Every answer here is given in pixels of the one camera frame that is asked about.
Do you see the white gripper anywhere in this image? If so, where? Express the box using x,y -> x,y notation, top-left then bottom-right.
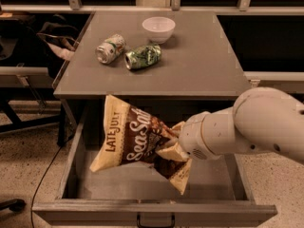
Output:
156,107 -> 253,162

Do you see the brown sea salt chip bag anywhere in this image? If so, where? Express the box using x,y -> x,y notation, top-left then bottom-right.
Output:
90,95 -> 192,193

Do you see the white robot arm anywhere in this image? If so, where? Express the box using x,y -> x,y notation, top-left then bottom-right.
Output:
157,87 -> 304,164

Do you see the open grey top drawer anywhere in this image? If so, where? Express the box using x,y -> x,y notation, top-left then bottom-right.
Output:
33,106 -> 277,228

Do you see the grey cabinet counter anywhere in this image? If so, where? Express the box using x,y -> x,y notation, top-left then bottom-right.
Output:
51,10 -> 255,147

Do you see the dark green soda can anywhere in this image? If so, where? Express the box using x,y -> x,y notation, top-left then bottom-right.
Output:
124,44 -> 162,70

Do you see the white bowl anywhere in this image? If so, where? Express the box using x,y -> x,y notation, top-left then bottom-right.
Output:
142,16 -> 176,44

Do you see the white green soda can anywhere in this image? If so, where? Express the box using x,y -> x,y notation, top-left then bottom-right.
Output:
95,34 -> 126,65

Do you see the black chair base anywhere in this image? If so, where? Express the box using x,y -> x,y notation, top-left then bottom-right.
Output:
0,199 -> 26,212

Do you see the metal window railing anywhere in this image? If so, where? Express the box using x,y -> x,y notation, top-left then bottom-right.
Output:
0,0 -> 304,16

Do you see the black drawer handle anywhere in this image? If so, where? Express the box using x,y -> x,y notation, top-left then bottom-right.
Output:
137,213 -> 176,228

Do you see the dark bag with strap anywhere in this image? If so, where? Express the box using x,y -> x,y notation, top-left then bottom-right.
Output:
37,14 -> 80,78

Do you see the black floor cable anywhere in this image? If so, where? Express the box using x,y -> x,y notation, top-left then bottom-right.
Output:
29,131 -> 77,228

